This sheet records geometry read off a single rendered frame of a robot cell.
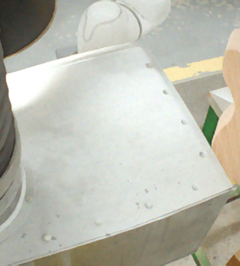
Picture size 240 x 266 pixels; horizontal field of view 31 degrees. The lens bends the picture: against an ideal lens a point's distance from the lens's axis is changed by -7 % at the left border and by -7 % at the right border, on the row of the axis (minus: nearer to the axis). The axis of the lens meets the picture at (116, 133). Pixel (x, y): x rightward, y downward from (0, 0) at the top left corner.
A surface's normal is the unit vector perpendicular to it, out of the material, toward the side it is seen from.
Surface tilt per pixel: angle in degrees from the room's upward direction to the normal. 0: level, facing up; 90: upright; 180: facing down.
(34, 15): 84
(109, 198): 0
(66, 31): 0
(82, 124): 0
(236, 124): 96
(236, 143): 96
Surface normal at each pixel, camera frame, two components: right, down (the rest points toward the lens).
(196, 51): 0.06, -0.59
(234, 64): -0.38, 0.79
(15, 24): 0.62, 0.61
